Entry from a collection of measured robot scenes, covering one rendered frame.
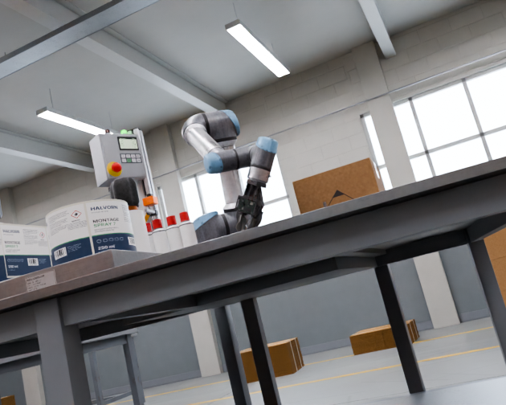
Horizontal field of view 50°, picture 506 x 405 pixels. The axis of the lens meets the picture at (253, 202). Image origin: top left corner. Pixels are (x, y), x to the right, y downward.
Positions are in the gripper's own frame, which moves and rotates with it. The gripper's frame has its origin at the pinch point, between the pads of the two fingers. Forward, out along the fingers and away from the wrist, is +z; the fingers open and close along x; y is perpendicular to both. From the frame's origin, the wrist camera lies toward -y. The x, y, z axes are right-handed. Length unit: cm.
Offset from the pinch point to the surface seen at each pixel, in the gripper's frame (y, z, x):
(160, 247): 3.6, 10.8, -27.5
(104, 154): 1, -16, -62
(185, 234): 2.3, 3.8, -20.1
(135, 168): -8, -15, -53
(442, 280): -515, -7, 91
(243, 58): -436, -205, -198
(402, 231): 82, -10, 53
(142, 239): 30.6, 7.9, -21.0
